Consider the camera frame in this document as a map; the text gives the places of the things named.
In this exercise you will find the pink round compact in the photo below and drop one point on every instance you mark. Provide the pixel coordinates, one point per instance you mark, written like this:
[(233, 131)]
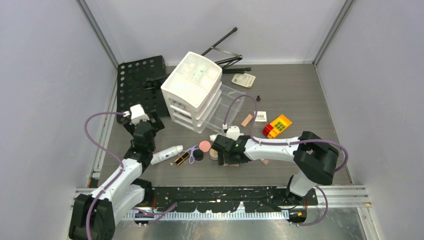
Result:
[(204, 146)]

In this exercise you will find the black gold lipstick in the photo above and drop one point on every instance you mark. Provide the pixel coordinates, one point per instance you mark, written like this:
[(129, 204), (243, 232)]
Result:
[(181, 159)]

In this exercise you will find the black music stand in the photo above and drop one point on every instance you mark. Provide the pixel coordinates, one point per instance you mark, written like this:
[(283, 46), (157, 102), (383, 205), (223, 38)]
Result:
[(139, 82)]

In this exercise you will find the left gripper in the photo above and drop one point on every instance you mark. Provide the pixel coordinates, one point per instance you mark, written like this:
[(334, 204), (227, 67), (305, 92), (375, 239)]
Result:
[(156, 126)]

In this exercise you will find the large white spray bottle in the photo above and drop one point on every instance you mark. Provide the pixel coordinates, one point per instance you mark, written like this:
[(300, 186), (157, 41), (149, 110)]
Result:
[(166, 154)]

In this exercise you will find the colorful eyeshadow palette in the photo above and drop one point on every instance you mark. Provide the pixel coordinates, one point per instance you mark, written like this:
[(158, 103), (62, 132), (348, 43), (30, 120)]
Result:
[(230, 164)]

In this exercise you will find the purple eyelash curler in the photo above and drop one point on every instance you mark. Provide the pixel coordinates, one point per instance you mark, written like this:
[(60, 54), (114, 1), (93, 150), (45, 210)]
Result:
[(189, 152)]

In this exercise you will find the black round jar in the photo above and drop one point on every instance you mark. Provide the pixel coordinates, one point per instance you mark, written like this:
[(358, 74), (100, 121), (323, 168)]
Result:
[(198, 155)]

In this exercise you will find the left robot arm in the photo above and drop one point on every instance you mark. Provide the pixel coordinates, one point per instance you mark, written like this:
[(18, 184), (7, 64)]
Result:
[(96, 215)]

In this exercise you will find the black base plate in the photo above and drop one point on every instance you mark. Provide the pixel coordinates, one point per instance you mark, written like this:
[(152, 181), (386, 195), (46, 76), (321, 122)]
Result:
[(218, 199)]

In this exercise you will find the yellow red toy block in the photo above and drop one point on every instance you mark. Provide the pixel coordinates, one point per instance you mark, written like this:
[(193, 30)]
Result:
[(276, 127)]

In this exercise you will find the beige concealer stick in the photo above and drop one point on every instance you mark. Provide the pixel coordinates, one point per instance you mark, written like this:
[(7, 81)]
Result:
[(247, 120)]

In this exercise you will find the white sachet packet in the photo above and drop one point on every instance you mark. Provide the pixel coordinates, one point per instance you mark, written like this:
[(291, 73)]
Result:
[(244, 80)]

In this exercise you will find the small white bottle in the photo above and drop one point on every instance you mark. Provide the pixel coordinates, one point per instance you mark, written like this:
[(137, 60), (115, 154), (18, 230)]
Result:
[(213, 137)]

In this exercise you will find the white plastic drawer organizer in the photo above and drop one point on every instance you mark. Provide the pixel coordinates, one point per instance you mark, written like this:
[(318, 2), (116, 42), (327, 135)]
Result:
[(197, 99)]

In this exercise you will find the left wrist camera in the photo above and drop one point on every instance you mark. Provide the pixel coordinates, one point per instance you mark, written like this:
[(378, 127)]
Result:
[(136, 114)]

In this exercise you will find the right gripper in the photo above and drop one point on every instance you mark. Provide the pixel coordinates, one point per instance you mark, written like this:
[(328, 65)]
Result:
[(227, 159)]

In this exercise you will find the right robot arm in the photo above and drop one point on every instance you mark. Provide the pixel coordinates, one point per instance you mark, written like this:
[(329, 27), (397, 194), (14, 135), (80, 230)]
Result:
[(315, 158)]

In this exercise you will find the beige powder jar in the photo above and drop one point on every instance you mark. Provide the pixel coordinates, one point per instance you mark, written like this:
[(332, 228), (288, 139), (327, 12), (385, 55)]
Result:
[(213, 155)]

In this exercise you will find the white barcode packet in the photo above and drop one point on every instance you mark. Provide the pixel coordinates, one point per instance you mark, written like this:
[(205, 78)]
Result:
[(261, 117)]

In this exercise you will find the nude eyeshadow palette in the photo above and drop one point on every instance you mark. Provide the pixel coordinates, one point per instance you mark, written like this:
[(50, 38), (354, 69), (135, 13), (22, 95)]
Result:
[(265, 161)]

